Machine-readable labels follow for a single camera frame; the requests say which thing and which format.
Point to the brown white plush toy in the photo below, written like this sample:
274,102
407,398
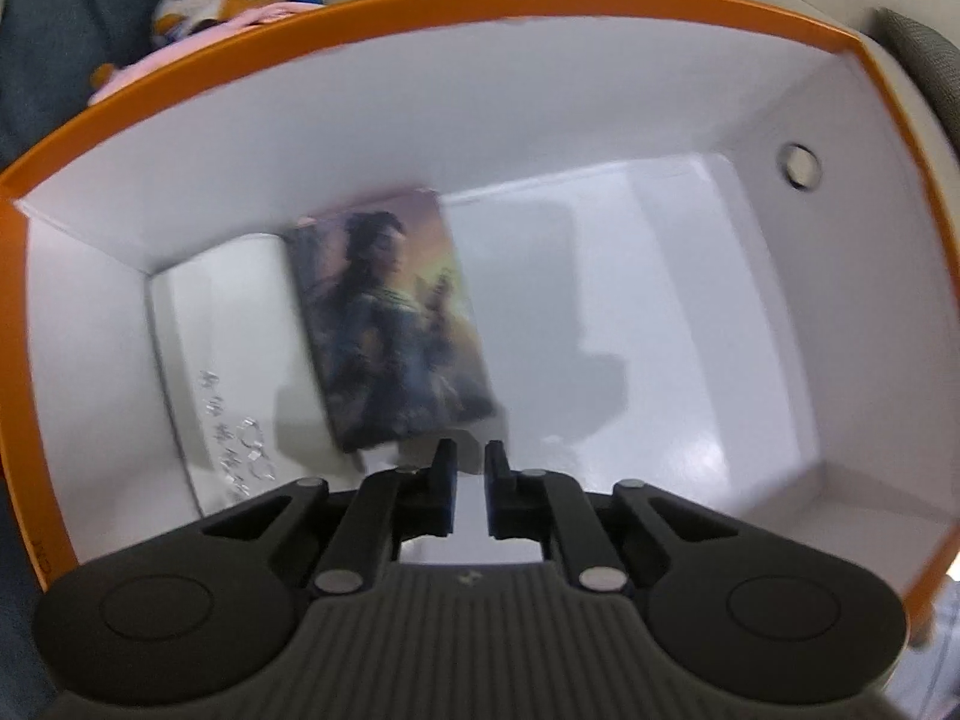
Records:
210,7

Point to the orange-edged grey storage box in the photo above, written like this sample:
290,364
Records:
675,90

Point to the white flat box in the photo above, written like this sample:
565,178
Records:
225,330

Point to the illustrated picture card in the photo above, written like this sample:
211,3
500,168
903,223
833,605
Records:
390,315

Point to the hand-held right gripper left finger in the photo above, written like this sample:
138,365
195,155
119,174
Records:
447,484

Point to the houndstooth cushion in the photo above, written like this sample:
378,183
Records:
922,52

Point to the pink soft toy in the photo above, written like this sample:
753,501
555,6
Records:
124,79

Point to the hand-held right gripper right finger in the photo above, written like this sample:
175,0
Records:
495,484

